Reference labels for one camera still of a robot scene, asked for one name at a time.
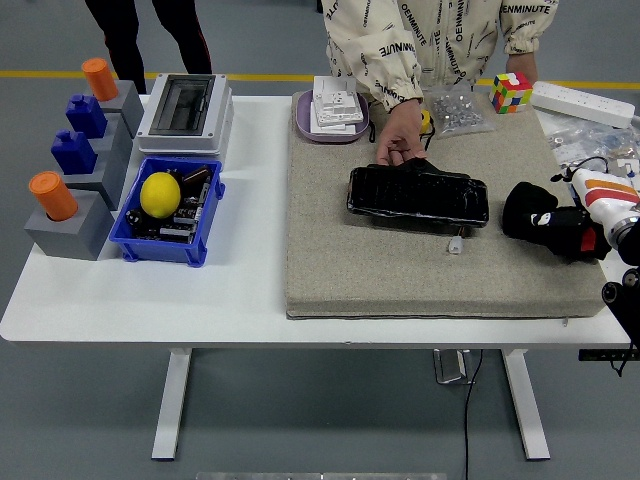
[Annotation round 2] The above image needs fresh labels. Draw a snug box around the person's left hand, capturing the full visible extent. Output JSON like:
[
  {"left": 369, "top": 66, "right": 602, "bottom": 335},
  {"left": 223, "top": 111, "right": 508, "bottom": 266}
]
[{"left": 504, "top": 49, "right": 540, "bottom": 84}]

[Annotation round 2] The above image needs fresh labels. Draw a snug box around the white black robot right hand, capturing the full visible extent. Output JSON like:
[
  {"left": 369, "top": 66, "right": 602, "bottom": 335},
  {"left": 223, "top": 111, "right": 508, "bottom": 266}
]
[{"left": 528, "top": 167, "right": 640, "bottom": 262}]

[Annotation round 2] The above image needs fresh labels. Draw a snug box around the person's right hand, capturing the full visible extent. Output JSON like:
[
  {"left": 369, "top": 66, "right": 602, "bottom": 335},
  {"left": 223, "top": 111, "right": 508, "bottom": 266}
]
[{"left": 375, "top": 104, "right": 430, "bottom": 167}]

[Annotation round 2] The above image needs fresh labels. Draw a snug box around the glossy black panel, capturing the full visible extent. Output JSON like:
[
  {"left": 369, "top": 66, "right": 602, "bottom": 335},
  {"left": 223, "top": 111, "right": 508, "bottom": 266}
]
[{"left": 344, "top": 157, "right": 490, "bottom": 231}]

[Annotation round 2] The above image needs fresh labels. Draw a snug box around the colourful puzzle cube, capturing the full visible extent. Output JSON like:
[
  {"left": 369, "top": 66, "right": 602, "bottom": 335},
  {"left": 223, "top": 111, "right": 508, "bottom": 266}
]
[{"left": 488, "top": 71, "right": 535, "bottom": 115}]

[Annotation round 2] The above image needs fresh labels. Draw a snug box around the clear bag of metal screws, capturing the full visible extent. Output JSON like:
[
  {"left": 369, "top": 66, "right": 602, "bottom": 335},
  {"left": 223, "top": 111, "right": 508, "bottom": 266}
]
[{"left": 423, "top": 83, "right": 496, "bottom": 140}]

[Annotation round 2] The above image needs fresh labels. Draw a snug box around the clear plastic parts bag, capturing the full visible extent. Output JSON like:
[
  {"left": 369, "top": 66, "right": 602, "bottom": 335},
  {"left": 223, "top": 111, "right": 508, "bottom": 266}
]
[{"left": 542, "top": 112, "right": 640, "bottom": 176}]

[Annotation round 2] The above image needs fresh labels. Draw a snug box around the white socket plate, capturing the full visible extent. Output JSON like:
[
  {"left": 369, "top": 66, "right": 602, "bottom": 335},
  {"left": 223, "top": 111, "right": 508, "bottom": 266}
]
[{"left": 308, "top": 102, "right": 366, "bottom": 137}]

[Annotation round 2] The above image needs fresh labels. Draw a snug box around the white power strip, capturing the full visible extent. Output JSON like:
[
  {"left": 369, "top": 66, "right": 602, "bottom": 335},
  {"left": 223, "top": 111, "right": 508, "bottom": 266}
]
[{"left": 528, "top": 81, "right": 637, "bottom": 129}]

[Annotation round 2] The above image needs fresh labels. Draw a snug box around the person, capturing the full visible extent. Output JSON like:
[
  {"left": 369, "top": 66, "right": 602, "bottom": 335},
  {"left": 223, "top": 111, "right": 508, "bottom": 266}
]
[
  {"left": 319, "top": 0, "right": 560, "bottom": 166},
  {"left": 83, "top": 0, "right": 214, "bottom": 96}
]

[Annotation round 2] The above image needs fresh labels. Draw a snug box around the purple tray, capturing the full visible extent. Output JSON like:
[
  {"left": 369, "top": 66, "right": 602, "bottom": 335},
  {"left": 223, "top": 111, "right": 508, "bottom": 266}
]
[{"left": 292, "top": 89, "right": 372, "bottom": 146}]

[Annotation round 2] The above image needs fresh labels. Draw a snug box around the grey-brown mat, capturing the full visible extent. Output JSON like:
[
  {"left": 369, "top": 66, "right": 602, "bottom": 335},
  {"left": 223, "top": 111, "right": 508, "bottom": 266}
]
[{"left": 285, "top": 91, "right": 607, "bottom": 321}]

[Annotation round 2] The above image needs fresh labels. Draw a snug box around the white table leg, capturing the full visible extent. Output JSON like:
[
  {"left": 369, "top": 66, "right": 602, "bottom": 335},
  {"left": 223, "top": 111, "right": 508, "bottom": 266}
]
[
  {"left": 501, "top": 348, "right": 551, "bottom": 461},
  {"left": 151, "top": 347, "right": 194, "bottom": 461}
]

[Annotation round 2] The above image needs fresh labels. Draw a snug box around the black circuit board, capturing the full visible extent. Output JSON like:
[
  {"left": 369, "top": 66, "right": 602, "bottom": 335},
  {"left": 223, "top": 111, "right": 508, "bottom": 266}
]
[{"left": 130, "top": 189, "right": 211, "bottom": 246}]

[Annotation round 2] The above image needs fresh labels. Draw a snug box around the yellow lemon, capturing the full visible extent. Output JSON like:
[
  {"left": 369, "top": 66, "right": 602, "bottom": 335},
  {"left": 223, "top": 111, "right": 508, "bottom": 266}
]
[{"left": 139, "top": 172, "right": 182, "bottom": 220}]

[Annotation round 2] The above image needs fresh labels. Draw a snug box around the grey electrical distribution box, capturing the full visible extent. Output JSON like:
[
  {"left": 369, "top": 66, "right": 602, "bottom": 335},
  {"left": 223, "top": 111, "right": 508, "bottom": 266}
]
[{"left": 135, "top": 73, "right": 235, "bottom": 156}]

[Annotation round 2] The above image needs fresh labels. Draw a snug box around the blue plastic bin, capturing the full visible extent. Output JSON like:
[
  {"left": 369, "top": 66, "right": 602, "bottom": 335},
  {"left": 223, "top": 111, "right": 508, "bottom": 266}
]
[{"left": 108, "top": 156, "right": 226, "bottom": 269}]

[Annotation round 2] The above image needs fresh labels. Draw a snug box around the grey block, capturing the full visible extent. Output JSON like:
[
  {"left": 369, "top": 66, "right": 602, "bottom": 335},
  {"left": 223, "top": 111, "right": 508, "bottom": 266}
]
[
  {"left": 62, "top": 132, "right": 135, "bottom": 211},
  {"left": 88, "top": 79, "right": 146, "bottom": 140},
  {"left": 23, "top": 188, "right": 117, "bottom": 262},
  {"left": 92, "top": 112, "right": 136, "bottom": 169}
]

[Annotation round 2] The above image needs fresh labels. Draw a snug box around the orange cylinder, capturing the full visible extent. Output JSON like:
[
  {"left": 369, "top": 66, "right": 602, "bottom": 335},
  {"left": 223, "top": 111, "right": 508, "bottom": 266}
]
[
  {"left": 28, "top": 171, "right": 80, "bottom": 222},
  {"left": 81, "top": 57, "right": 120, "bottom": 102}
]

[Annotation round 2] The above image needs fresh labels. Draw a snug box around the blue block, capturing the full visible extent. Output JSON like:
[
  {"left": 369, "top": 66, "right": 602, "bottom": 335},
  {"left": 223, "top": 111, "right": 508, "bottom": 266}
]
[
  {"left": 50, "top": 128, "right": 98, "bottom": 176},
  {"left": 65, "top": 93, "right": 109, "bottom": 140}
]

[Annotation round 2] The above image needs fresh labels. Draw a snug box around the thin black cable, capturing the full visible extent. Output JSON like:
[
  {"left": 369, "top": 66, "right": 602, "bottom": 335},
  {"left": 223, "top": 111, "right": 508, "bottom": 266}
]
[{"left": 549, "top": 156, "right": 610, "bottom": 182}]

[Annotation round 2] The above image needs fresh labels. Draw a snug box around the white wall socket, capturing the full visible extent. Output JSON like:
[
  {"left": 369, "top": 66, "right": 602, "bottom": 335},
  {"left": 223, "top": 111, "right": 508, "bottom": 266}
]
[{"left": 312, "top": 75, "right": 370, "bottom": 124}]

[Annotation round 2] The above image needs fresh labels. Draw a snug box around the white connector plug with cord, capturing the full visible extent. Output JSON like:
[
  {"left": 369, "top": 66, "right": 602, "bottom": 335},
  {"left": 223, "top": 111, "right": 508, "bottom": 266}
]
[{"left": 447, "top": 227, "right": 471, "bottom": 255}]

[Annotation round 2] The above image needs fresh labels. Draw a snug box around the black bar with cable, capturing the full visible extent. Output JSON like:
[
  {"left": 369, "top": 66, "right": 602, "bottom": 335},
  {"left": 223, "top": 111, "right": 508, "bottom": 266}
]
[{"left": 578, "top": 348, "right": 640, "bottom": 377}]

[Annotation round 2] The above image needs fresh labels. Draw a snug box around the silver metal bracket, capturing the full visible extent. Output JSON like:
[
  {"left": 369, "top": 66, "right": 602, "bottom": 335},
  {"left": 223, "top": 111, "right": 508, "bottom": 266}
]
[{"left": 432, "top": 348, "right": 476, "bottom": 386}]

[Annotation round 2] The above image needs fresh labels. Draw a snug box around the black floor cable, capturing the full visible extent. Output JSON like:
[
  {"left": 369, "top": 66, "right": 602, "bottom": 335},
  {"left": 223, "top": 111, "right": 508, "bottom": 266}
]
[{"left": 462, "top": 348, "right": 485, "bottom": 480}]

